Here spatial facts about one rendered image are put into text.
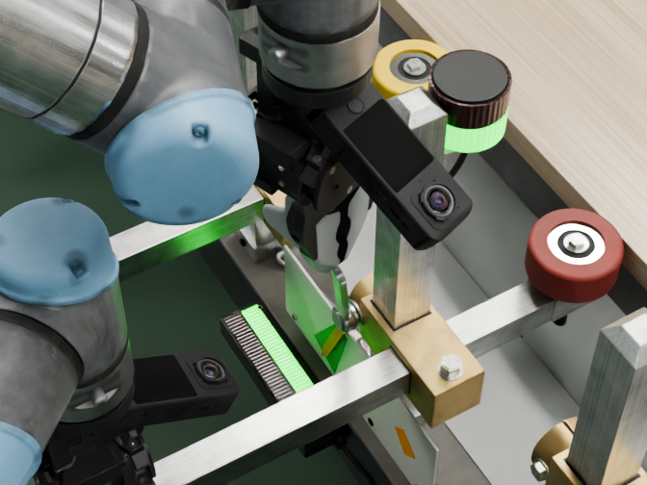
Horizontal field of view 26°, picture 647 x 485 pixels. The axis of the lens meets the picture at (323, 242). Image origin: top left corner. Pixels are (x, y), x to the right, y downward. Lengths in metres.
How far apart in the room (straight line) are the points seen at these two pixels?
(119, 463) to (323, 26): 0.35
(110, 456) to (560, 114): 0.55
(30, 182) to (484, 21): 1.28
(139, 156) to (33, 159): 1.88
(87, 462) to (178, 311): 1.29
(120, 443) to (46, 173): 1.54
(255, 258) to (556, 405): 0.34
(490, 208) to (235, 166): 0.77
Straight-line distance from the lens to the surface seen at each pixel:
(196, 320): 2.27
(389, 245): 1.10
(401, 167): 0.90
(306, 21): 0.82
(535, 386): 1.45
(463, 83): 1.02
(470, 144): 1.03
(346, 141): 0.89
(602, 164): 1.27
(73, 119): 0.67
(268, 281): 1.42
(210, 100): 0.68
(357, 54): 0.85
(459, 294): 1.51
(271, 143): 0.92
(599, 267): 1.18
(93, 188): 2.47
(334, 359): 1.32
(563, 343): 1.41
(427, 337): 1.16
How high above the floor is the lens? 1.81
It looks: 50 degrees down
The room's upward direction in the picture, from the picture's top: straight up
